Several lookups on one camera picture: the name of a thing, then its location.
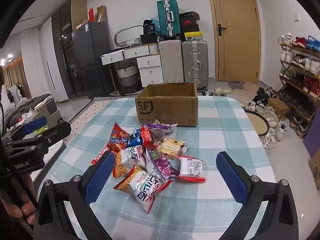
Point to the dark glass cabinet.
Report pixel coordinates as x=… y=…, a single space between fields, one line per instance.
x=62 y=55

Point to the person's left hand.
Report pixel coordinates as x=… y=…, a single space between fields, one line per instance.
x=28 y=210

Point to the red cartoon snack bag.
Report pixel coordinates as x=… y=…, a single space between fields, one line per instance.
x=117 y=138

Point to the purple silver snack packet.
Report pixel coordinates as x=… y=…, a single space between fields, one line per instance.
x=160 y=128

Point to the woven laundry basket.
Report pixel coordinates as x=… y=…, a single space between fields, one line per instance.
x=127 y=80

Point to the plain black box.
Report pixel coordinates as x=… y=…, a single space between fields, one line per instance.
x=190 y=29

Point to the silver suitcase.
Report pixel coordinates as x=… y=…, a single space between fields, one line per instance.
x=195 y=62

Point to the purple grape candy bag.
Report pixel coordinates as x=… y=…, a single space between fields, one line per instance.
x=160 y=166

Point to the purple panel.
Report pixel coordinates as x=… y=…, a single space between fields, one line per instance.
x=312 y=142

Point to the teal suitcase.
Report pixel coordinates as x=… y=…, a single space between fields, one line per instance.
x=167 y=15

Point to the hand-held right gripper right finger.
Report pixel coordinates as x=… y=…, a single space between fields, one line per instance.
x=231 y=175

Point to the grey sofa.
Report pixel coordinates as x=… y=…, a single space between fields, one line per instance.
x=27 y=110

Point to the beige suitcase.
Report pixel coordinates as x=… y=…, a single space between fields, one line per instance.
x=172 y=60

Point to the printed brown carton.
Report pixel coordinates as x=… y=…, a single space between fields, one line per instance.
x=315 y=167

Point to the white orange noodle snack bag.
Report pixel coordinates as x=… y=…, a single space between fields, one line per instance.
x=142 y=187
x=130 y=155

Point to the white wardrobe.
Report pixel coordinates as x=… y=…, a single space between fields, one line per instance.
x=45 y=55

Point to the white plastic basket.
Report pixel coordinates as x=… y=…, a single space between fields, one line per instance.
x=137 y=40

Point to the black refrigerator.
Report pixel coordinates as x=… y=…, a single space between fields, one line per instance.
x=92 y=60

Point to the oval silver-framed mirror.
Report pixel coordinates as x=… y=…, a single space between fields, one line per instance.
x=117 y=36

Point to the grey white clog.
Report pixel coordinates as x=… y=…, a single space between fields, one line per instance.
x=212 y=94

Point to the round black-rimmed stool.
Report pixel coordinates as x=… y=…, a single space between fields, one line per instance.
x=256 y=123

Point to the red paper bag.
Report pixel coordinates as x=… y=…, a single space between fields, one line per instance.
x=92 y=15

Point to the black labelled bag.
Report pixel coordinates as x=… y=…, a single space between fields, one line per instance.
x=149 y=27

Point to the blue plastic bag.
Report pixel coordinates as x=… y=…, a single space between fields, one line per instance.
x=155 y=20

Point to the wooden door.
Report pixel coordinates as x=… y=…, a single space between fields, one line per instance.
x=237 y=42

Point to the plain beige slide slipper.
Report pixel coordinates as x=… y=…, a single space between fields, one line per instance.
x=222 y=90

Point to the blue snack packet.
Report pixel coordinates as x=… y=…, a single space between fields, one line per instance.
x=135 y=137

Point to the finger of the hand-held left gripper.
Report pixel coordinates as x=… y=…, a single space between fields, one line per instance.
x=35 y=125
x=56 y=132

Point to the wooden shoe rack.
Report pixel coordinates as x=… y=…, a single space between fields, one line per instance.
x=300 y=80

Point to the white red-edged snack packet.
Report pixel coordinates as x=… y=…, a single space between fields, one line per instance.
x=191 y=167

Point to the white drawer desk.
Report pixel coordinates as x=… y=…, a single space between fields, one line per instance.
x=150 y=66

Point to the orange curtain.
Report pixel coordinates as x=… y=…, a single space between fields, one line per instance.
x=15 y=77

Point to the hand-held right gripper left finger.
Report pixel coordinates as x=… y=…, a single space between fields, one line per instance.
x=100 y=177

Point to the white wall switch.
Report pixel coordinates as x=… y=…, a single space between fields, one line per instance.
x=296 y=17

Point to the cream cake packet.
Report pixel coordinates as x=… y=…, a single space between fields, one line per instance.
x=170 y=146

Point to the small brown carton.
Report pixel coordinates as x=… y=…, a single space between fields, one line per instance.
x=278 y=107

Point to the black red logo shoebox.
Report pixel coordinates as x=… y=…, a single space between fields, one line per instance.
x=189 y=23

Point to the brown cardboard box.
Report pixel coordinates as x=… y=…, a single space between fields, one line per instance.
x=162 y=110

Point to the pile of sneakers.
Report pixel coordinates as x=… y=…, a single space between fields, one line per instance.
x=268 y=120

